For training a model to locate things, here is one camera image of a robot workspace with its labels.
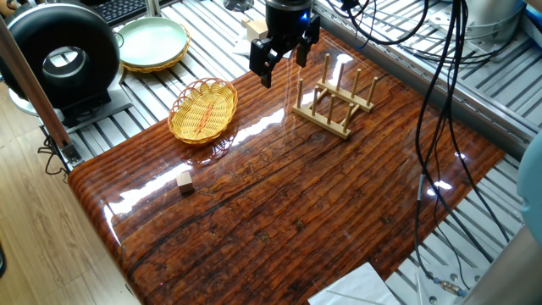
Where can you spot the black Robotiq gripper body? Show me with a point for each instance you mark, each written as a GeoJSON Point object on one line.
{"type": "Point", "coordinates": [288, 21]}

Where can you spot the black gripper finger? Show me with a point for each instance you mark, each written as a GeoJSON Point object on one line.
{"type": "Point", "coordinates": [263, 57]}
{"type": "Point", "coordinates": [312, 31]}

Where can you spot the yellow wicker basket dish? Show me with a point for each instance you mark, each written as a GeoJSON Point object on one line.
{"type": "Point", "coordinates": [203, 112]}

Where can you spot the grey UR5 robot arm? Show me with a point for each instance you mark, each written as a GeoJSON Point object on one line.
{"type": "Point", "coordinates": [534, 186]}

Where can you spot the wooden dish rack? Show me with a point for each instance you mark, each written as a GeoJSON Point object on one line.
{"type": "Point", "coordinates": [326, 123]}

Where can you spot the large wooden block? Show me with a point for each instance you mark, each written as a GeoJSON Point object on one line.
{"type": "Point", "coordinates": [257, 30]}

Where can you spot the tiny wooden block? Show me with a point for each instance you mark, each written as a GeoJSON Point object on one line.
{"type": "Point", "coordinates": [245, 21]}

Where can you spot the brown wicker tray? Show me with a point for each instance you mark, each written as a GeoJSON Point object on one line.
{"type": "Point", "coordinates": [180, 57]}

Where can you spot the pale green plate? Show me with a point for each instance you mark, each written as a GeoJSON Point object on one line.
{"type": "Point", "coordinates": [152, 42]}

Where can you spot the small wooden cube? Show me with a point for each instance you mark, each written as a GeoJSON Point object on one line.
{"type": "Point", "coordinates": [185, 183]}

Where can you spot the grey metal stand plate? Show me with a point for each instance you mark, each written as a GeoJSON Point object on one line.
{"type": "Point", "coordinates": [120, 103]}

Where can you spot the black keyboard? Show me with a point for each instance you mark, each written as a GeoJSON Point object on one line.
{"type": "Point", "coordinates": [118, 10]}

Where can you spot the flat white paper sheet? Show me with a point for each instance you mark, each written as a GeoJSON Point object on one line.
{"type": "Point", "coordinates": [355, 284]}

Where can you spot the short metal post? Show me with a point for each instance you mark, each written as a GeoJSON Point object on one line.
{"type": "Point", "coordinates": [153, 7]}

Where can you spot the silver cylindrical pedestal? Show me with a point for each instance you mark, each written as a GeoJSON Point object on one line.
{"type": "Point", "coordinates": [495, 17]}

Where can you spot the aluminium frame post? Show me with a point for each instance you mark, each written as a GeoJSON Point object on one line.
{"type": "Point", "coordinates": [34, 84]}

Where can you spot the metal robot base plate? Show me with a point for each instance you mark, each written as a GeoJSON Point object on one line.
{"type": "Point", "coordinates": [423, 288]}

